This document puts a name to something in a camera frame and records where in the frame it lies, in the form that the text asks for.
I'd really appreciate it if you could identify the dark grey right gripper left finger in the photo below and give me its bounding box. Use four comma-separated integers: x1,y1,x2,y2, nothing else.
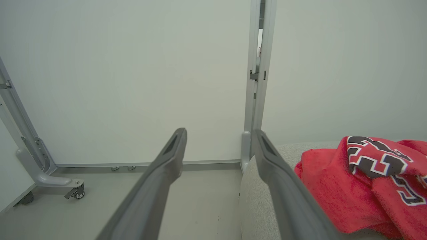
95,128,188,240

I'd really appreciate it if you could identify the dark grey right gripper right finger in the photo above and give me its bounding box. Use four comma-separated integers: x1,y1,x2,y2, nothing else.
251,129,341,240

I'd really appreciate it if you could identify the red printed sweatshirt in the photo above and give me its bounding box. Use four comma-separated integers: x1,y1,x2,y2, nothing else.
294,136,427,240

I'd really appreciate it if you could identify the grey fabric sofa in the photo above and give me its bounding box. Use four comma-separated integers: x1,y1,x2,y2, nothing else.
238,141,427,240

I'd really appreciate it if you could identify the silver black caster wheel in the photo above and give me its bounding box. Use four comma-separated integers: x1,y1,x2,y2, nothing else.
64,184,85,200

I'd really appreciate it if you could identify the grey partition leg with foot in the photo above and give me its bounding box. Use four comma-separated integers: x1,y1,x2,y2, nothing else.
0,57,85,188

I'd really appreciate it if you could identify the grey partition post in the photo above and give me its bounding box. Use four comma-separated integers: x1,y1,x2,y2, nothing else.
240,0,278,174

